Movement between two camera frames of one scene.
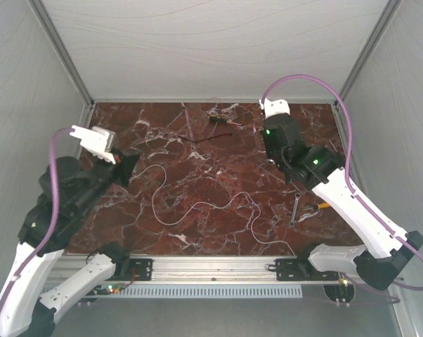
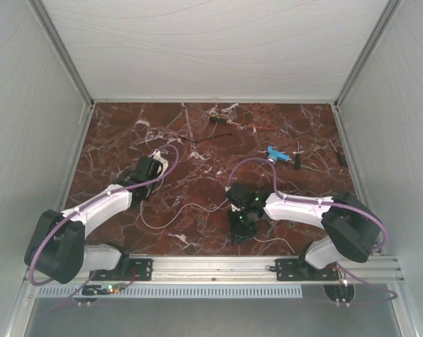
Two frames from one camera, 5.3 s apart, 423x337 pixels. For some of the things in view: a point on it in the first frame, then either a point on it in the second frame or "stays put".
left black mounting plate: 140,269 stays put
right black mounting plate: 289,269 stays put
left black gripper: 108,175 → 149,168
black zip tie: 210,137 stays put
